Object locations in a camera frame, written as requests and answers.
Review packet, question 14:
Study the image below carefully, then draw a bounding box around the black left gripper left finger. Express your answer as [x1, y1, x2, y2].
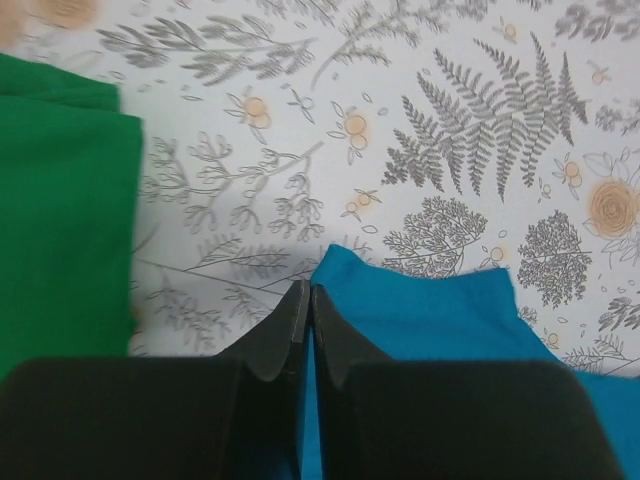
[1, 281, 311, 479]

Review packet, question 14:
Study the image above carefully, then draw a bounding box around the blue t shirt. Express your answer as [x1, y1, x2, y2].
[301, 245, 639, 479]

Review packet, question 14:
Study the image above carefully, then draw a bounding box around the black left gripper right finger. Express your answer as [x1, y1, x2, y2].
[312, 287, 624, 479]

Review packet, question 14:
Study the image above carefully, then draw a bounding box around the green folded t shirt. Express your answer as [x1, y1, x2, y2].
[1, 55, 144, 373]

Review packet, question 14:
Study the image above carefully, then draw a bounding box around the floral patterned table mat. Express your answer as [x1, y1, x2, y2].
[1, 1, 639, 377]

